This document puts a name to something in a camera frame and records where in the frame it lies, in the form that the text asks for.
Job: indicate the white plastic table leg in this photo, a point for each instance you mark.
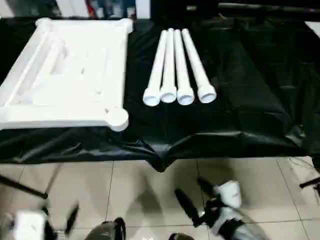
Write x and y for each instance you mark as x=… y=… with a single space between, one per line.
x=181 y=75
x=168 y=82
x=196 y=67
x=156 y=70

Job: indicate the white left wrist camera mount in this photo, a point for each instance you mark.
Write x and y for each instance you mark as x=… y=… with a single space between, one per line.
x=30 y=225

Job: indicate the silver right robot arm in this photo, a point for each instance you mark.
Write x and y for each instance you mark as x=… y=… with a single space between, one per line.
x=232 y=225

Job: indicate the black cabinet gold label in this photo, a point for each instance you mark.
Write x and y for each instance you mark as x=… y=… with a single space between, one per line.
x=202 y=5

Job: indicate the white plastic table top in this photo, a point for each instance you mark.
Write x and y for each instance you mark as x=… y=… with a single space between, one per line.
x=75 y=62

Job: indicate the black mat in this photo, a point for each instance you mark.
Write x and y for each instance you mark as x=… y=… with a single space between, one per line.
x=250 y=87

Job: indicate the black side table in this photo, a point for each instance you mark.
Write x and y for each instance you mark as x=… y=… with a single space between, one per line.
x=262 y=7

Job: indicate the black metal stand leg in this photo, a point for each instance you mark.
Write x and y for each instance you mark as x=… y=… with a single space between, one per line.
x=25 y=187
x=311 y=182

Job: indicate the white flat panel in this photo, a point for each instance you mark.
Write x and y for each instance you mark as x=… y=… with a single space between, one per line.
x=313 y=31

